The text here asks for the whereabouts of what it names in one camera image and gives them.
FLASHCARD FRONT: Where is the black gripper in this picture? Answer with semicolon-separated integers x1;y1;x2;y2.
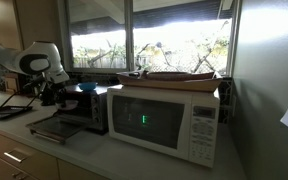
42;79;70;106

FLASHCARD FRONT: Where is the blue bowl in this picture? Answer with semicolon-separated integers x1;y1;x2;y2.
77;81;98;92

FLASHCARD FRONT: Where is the glass toaster oven door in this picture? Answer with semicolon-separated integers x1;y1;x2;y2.
25;113;95;145

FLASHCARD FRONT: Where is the silver toaster oven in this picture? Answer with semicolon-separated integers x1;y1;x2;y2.
53;84;109;134

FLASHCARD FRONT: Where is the wooden bowl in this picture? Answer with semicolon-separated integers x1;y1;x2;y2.
145;70;216;81

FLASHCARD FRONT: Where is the wooden box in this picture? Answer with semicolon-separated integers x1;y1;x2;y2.
3;72;22;96

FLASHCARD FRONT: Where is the black baking tray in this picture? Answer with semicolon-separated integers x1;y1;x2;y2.
0;105;34;121

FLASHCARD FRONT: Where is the white microwave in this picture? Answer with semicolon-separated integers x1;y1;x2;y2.
106;84;221;169

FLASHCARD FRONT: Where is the wooden serving tray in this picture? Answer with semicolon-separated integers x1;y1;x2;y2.
116;69;224;93

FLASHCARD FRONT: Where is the silver drawer handle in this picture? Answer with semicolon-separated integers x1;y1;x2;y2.
11;171;29;180
3;149;30;164

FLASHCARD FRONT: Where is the window frame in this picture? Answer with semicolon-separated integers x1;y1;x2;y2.
57;0;242;77

